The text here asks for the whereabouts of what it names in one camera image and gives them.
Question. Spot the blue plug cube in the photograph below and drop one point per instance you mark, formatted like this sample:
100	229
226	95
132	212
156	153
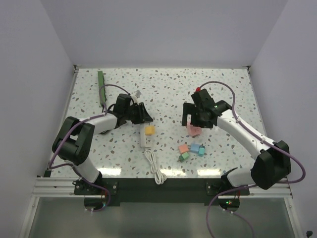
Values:
194	147

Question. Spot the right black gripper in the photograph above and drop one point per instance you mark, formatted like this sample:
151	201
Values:
189	109

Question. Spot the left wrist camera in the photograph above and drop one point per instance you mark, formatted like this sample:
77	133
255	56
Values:
136	96

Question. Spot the teal plug cube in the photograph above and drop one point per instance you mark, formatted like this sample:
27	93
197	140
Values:
201	150

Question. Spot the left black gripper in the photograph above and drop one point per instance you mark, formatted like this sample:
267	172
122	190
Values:
143	115

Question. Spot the salmon plug cube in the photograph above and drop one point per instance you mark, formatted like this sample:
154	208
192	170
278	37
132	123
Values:
183	148

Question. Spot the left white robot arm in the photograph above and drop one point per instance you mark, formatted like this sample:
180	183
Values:
74	139

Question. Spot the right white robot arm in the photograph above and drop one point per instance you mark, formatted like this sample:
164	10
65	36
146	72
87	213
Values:
272	160

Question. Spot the green power strip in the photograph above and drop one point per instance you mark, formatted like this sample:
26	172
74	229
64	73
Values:
101	85

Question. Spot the aluminium frame rail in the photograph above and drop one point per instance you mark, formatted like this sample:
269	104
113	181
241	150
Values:
57	187

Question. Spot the yellow plug cube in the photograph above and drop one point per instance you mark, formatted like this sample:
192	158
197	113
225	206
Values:
149	130

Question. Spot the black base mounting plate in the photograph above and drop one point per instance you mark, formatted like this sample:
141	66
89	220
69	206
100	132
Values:
115	191

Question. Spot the green plug cube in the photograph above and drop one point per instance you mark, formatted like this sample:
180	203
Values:
183	157

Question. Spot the pink cube charger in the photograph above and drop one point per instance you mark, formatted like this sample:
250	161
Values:
193	130

